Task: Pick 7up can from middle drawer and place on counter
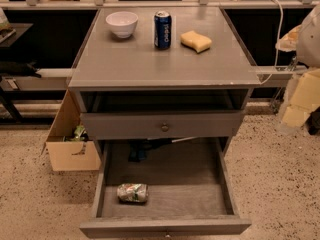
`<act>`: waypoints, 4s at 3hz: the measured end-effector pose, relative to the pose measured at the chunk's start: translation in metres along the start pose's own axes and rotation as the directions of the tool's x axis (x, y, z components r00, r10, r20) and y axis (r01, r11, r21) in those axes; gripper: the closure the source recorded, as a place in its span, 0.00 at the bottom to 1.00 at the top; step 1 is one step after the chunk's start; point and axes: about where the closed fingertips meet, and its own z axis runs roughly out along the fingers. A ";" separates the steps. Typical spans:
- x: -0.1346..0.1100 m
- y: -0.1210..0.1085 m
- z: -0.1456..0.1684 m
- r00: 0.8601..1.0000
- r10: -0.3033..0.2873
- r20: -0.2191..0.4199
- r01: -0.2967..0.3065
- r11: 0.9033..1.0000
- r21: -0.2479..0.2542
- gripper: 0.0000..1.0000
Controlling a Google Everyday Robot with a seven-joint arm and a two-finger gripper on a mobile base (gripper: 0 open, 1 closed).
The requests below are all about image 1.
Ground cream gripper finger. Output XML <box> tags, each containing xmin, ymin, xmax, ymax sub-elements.
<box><xmin>276</xmin><ymin>69</ymin><xmax>320</xmax><ymax>134</ymax></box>

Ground crushed green 7up can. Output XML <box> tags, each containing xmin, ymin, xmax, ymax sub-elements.
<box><xmin>117</xmin><ymin>183</ymin><xmax>148</xmax><ymax>203</ymax></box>

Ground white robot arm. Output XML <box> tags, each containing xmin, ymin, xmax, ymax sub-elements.
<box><xmin>275</xmin><ymin>5</ymin><xmax>320</xmax><ymax>132</ymax></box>

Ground grey drawer cabinet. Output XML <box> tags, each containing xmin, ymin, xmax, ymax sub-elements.
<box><xmin>67</xmin><ymin>5</ymin><xmax>263</xmax><ymax>145</ymax></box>

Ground blue pepsi can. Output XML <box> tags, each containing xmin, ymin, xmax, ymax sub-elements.
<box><xmin>154</xmin><ymin>11</ymin><xmax>172</xmax><ymax>49</ymax></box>

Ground closed grey top drawer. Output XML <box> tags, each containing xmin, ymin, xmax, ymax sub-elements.
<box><xmin>80</xmin><ymin>111</ymin><xmax>244</xmax><ymax>140</ymax></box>

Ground open grey middle drawer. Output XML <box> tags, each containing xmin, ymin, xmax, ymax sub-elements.
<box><xmin>80</xmin><ymin>138</ymin><xmax>251</xmax><ymax>239</ymax></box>

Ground yellow sponge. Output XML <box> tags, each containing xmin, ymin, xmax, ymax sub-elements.
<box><xmin>180</xmin><ymin>31</ymin><xmax>212</xmax><ymax>53</ymax></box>

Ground white ceramic bowl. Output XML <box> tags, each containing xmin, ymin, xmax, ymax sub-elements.
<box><xmin>106</xmin><ymin>11</ymin><xmax>138</xmax><ymax>38</ymax></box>

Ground green items in box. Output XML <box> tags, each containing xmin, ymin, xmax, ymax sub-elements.
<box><xmin>63</xmin><ymin>125</ymin><xmax>88</xmax><ymax>142</ymax></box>

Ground open cardboard box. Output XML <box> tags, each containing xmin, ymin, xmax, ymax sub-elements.
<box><xmin>45</xmin><ymin>91</ymin><xmax>101</xmax><ymax>171</ymax></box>

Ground white cable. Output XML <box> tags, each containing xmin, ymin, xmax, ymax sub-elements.
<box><xmin>260</xmin><ymin>0</ymin><xmax>285</xmax><ymax>86</ymax></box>

